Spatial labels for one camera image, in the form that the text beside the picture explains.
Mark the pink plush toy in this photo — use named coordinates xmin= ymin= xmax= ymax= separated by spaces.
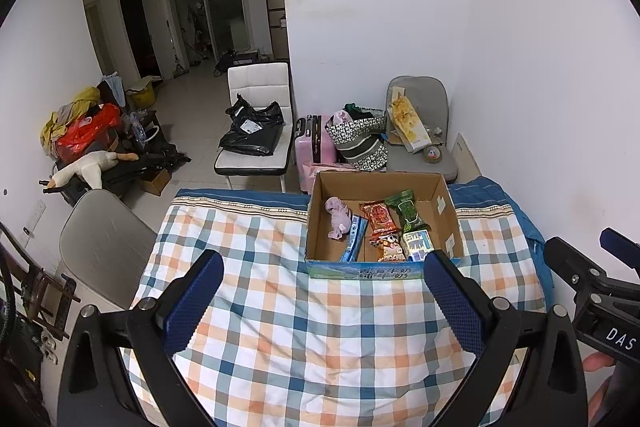
xmin=325 ymin=197 xmax=353 ymax=242

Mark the grey chair with cushion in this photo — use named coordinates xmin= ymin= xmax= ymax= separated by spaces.
xmin=385 ymin=76 xmax=460 ymax=182

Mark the white goose plush toy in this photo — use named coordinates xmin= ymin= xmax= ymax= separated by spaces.
xmin=40 ymin=150 xmax=140 ymax=194

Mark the small red white snack packet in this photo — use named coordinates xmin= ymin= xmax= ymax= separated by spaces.
xmin=370 ymin=233 xmax=407 ymax=263

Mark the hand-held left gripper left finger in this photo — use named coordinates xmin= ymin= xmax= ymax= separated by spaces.
xmin=57 ymin=249 xmax=225 ymax=427

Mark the white and blue carton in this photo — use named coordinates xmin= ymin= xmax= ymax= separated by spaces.
xmin=400 ymin=229 xmax=435 ymax=263

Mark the yellow bin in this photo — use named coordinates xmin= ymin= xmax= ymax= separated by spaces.
xmin=125 ymin=76 xmax=163 ymax=108

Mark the white padded chair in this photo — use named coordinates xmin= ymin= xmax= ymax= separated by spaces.
xmin=214 ymin=62 xmax=293 ymax=192

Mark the small brown cardboard box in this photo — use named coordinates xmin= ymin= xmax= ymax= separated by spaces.
xmin=137 ymin=169 xmax=173 ymax=196

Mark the yellow cloth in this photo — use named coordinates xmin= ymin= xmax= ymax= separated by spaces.
xmin=40 ymin=87 xmax=101 ymax=155

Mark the patterned tote bag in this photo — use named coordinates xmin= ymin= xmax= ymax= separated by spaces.
xmin=325 ymin=109 xmax=391 ymax=172

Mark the pink suitcase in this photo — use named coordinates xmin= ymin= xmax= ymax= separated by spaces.
xmin=294 ymin=114 xmax=351 ymax=194

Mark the black plastic bag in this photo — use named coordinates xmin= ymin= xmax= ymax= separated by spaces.
xmin=219 ymin=93 xmax=285 ymax=156

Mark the dark green cloth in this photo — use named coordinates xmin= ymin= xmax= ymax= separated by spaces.
xmin=342 ymin=103 xmax=388 ymax=120

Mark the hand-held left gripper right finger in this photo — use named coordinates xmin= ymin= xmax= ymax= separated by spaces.
xmin=424 ymin=249 xmax=588 ymax=427

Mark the glass sliding door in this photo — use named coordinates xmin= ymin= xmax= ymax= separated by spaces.
xmin=167 ymin=0 xmax=251 ymax=72

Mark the light blue cloth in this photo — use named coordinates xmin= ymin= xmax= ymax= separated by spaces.
xmin=102 ymin=74 xmax=126 ymax=108

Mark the white board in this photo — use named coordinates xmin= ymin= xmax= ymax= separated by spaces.
xmin=452 ymin=133 xmax=483 ymax=185

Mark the plaid blanket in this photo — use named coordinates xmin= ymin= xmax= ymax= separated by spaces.
xmin=122 ymin=199 xmax=548 ymax=427

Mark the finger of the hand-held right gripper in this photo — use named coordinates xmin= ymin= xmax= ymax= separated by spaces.
xmin=544 ymin=237 xmax=608 ymax=302
xmin=600 ymin=228 xmax=640 ymax=270

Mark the brown wooden folding rack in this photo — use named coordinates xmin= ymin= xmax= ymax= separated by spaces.
xmin=0 ymin=222 xmax=82 ymax=343

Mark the long blue packet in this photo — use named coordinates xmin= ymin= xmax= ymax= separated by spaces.
xmin=340 ymin=213 xmax=370 ymax=264

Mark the black equipment pile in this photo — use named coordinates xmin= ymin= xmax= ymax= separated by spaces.
xmin=107 ymin=122 xmax=191 ymax=188

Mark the green snack packet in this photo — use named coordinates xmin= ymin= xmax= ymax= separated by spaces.
xmin=384 ymin=189 xmax=432 ymax=235

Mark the person's right hand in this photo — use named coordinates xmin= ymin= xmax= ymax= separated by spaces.
xmin=582 ymin=352 xmax=618 ymax=427

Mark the yellow snack box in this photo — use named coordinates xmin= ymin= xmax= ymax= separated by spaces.
xmin=387 ymin=87 xmax=432 ymax=154

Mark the grey plastic chair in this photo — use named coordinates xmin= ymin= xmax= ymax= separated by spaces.
xmin=59 ymin=189 xmax=158 ymax=310

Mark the printed cardboard box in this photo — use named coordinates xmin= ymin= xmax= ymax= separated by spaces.
xmin=305 ymin=171 xmax=465 ymax=280

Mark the red plastic bag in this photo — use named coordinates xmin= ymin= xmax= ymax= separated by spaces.
xmin=55 ymin=103 xmax=123 ymax=162

